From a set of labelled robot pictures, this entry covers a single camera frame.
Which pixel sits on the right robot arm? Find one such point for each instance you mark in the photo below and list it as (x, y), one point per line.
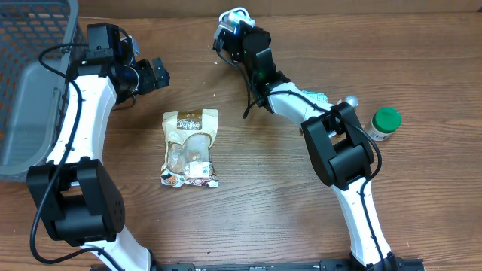
(340, 151)

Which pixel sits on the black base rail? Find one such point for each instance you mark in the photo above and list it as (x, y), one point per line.
(324, 265)

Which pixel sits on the yellow liquid bottle silver cap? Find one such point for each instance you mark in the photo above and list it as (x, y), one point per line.
(348, 102)

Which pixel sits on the green lid labelled jar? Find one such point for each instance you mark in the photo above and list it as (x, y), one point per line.
(383, 123)

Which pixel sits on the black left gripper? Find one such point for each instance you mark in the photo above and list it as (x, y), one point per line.
(151, 81)

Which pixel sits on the white barcode scanner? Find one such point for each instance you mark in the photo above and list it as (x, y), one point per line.
(223, 16)

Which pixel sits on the dark grey plastic basket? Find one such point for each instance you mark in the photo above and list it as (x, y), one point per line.
(33, 99)

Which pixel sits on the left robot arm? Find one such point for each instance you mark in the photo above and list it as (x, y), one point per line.
(77, 202)

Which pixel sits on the teal wet wipes pack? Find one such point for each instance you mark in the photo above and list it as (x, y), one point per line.
(319, 97)

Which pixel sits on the brown snack bag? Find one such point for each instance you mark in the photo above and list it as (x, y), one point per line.
(189, 136)

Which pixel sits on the teal tissue pack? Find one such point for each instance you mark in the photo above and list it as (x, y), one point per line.
(234, 18)

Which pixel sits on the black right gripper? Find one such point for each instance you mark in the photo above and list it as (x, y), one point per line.
(248, 43)

